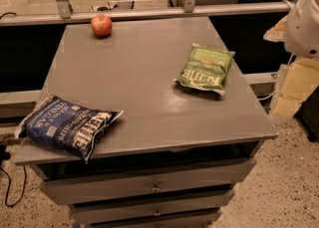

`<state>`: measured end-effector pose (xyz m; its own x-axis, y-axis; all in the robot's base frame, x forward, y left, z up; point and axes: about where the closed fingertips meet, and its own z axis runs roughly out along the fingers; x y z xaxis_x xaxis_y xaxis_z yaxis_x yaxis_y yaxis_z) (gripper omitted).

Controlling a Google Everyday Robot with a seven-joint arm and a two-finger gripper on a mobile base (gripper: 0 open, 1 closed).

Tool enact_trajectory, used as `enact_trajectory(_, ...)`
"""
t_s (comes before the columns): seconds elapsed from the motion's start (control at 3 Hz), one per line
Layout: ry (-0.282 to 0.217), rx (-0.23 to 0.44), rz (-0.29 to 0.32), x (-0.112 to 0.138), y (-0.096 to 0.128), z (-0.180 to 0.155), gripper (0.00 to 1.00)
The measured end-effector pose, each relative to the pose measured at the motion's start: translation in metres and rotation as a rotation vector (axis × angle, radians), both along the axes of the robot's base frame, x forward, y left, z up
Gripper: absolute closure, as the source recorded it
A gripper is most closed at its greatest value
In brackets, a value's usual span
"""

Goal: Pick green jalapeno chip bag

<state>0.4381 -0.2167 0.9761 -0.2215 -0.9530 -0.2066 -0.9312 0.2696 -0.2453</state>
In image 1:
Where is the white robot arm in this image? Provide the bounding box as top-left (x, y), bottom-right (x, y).
top-left (284, 0), bottom-right (319, 58)

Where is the green jalapeno chip bag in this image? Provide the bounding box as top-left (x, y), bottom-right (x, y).
top-left (174, 43), bottom-right (235, 96)

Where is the blue salt vinegar chip bag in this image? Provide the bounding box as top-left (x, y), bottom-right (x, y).
top-left (14, 95), bottom-right (123, 163)

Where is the red apple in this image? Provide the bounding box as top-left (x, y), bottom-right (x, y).
top-left (91, 14), bottom-right (113, 37)

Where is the middle cabinet drawer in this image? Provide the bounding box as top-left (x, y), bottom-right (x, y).
top-left (71, 189), bottom-right (234, 224)

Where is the cabinet drawer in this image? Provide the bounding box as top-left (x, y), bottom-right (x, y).
top-left (71, 189), bottom-right (234, 224)
top-left (90, 208), bottom-right (221, 228)
top-left (40, 157), bottom-right (256, 205)

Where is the bottom cabinet drawer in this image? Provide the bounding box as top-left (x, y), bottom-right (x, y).
top-left (90, 208), bottom-right (221, 228)

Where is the top cabinet drawer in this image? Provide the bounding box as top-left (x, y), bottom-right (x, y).
top-left (40, 157), bottom-right (256, 205)

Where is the grey metal railing frame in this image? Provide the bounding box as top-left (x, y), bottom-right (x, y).
top-left (0, 0), bottom-right (290, 27)

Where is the black floor cable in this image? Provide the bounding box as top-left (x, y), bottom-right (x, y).
top-left (0, 133), bottom-right (28, 208)

